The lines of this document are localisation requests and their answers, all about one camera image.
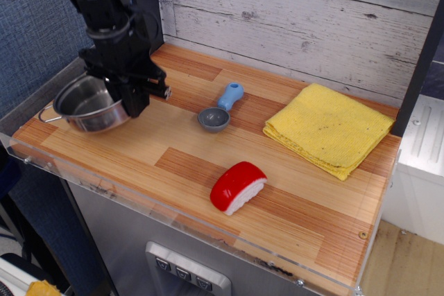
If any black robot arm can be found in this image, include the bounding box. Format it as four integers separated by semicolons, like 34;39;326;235
70;0;171;118

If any black right vertical post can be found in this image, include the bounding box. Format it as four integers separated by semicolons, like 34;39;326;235
391;0;443;137

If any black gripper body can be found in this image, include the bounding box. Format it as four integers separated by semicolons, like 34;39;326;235
79;15;171;100

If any white side cabinet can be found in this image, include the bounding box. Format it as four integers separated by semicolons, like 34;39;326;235
382;95;443;244

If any clear acrylic table guard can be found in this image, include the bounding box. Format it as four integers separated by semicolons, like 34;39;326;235
10;44;400;295

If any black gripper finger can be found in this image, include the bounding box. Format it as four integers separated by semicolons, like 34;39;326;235
121;83;150;118
103;77;124;105

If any red white toy sushi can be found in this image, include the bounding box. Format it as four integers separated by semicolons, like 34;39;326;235
210;162;268;216

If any silver button panel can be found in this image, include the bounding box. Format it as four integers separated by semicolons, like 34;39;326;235
145;241;232;295

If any yellow folded towel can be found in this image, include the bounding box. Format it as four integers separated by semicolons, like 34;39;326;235
263;84;394;181

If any blue grey toy scoop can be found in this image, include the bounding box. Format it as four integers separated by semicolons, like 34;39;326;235
198;82;244;133

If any stainless steel pot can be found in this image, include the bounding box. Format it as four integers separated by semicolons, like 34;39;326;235
38;74;130;133

